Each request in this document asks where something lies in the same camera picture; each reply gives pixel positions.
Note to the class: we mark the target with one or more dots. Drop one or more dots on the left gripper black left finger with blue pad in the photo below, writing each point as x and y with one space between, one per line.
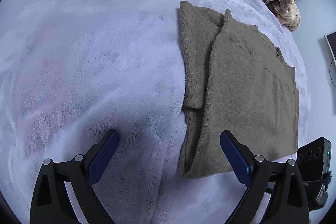
50 202

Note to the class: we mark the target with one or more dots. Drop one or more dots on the lavender fleece blanket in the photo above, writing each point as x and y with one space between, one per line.
73 69

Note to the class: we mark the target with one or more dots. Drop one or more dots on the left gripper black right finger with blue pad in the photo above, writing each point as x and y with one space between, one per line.
283 181

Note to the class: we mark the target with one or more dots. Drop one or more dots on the olive brown knit sweater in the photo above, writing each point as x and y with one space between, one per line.
236 80

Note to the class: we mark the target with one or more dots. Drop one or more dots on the white framed monitor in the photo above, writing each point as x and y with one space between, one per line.
331 41

